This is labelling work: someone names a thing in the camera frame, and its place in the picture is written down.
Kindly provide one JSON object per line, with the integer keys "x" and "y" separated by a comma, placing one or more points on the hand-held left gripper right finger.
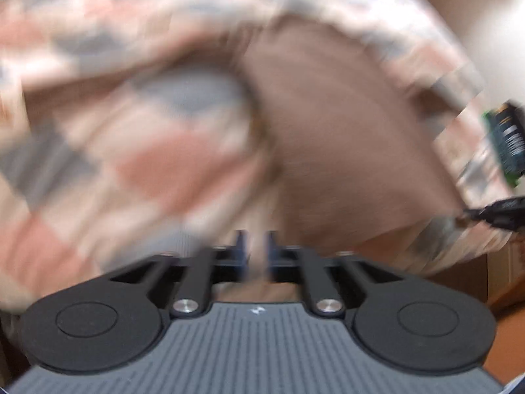
{"x": 272, "y": 254}

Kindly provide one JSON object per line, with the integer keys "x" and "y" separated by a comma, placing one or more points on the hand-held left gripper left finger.
{"x": 242, "y": 254}

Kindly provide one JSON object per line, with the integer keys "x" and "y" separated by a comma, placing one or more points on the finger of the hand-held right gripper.
{"x": 500, "y": 213}

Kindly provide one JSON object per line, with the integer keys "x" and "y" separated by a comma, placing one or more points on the brown garment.
{"x": 328, "y": 131}

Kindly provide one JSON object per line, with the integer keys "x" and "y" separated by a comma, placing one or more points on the checkered patchwork quilt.
{"x": 102, "y": 131}

